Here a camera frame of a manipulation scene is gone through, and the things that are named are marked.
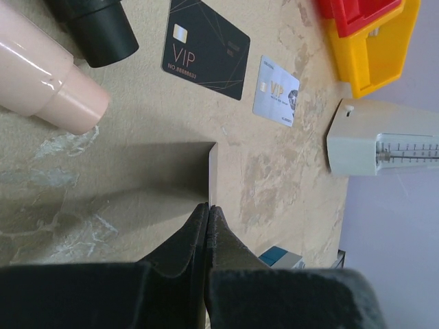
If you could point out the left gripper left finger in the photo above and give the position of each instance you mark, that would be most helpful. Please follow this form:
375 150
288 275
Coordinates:
165 289

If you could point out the black credit card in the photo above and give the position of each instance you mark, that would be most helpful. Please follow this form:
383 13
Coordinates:
204 48

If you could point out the blue toy brick block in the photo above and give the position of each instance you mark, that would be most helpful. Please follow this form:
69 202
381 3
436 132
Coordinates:
278 258

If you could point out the white metronome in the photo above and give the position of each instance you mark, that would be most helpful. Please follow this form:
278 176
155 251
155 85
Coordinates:
370 137

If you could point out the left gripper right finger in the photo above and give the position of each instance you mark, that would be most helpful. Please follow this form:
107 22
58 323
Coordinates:
243 292

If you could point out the yellow storage bin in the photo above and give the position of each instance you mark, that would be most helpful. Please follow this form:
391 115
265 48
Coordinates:
374 56

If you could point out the aluminium frame rail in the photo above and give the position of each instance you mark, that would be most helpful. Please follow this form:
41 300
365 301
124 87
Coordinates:
339 263

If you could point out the black microphone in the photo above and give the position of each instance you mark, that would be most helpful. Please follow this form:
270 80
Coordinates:
100 29

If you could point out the red storage bin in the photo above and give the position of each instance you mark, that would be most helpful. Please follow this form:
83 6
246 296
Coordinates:
352 15

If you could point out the white VIP credit card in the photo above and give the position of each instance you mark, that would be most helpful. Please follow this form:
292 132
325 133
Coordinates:
276 94

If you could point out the pink microphone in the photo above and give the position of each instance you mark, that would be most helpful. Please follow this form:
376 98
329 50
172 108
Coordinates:
39 78

